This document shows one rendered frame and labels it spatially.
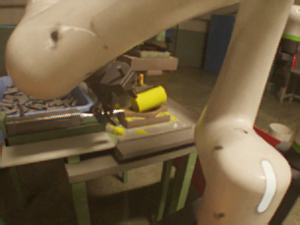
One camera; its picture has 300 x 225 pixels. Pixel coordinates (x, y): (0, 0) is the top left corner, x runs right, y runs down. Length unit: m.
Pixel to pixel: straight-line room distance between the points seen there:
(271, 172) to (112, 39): 0.27
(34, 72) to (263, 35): 0.37
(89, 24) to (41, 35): 0.05
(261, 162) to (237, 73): 0.18
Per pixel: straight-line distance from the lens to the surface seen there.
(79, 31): 0.22
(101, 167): 0.60
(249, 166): 0.31
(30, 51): 0.24
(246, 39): 0.42
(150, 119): 0.72
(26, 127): 0.64
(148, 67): 0.65
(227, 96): 0.43
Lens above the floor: 1.33
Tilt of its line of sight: 23 degrees down
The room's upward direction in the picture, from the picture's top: 5 degrees clockwise
